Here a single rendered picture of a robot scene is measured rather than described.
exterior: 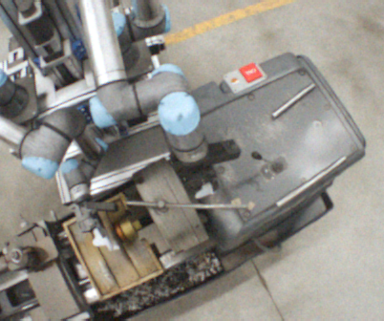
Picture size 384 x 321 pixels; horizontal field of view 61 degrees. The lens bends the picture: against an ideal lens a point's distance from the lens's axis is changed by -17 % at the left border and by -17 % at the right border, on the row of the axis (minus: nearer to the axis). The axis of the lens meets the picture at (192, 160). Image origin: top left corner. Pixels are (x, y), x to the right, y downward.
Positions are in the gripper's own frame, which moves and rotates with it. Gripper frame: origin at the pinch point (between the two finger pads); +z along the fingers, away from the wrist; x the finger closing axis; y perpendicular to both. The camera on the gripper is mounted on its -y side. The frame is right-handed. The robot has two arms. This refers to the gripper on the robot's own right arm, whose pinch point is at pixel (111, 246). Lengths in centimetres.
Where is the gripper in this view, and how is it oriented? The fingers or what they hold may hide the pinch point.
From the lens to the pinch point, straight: 133.0
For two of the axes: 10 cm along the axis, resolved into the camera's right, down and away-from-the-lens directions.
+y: -8.8, 4.5, -1.3
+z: 4.7, 8.5, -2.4
